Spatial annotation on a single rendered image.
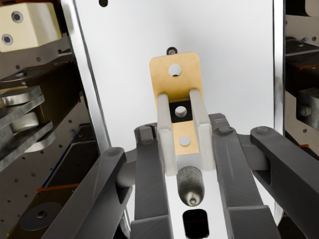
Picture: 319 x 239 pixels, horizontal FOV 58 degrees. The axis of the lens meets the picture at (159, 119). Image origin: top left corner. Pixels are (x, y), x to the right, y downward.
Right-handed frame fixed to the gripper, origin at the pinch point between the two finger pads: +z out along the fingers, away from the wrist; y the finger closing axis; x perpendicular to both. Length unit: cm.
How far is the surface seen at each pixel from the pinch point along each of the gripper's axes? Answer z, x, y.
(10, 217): 43, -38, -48
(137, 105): 13.0, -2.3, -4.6
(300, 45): 34.3, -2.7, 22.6
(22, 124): 5.8, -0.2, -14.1
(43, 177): 43, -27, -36
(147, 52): 13.0, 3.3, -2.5
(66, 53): 32.0, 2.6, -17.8
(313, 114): 11.8, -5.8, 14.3
